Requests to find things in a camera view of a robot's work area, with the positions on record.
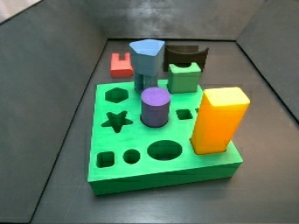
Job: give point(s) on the red square-circle two-leg object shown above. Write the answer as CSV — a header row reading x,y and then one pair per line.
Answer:
x,y
120,67

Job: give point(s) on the green notched square block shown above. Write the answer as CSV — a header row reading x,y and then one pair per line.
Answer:
x,y
183,78

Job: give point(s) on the green shape-sorter fixture base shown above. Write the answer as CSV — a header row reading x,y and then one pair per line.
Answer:
x,y
135,157

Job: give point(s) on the orange-yellow square prism block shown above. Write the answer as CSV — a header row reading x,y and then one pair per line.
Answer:
x,y
223,106

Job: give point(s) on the black curved regrasp stand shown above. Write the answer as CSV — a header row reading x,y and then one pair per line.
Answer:
x,y
184,54

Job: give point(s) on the purple cylinder block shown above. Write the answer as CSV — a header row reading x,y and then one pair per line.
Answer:
x,y
155,107

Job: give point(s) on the blue pentagon two-leg block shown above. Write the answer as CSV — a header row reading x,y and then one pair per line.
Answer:
x,y
147,58

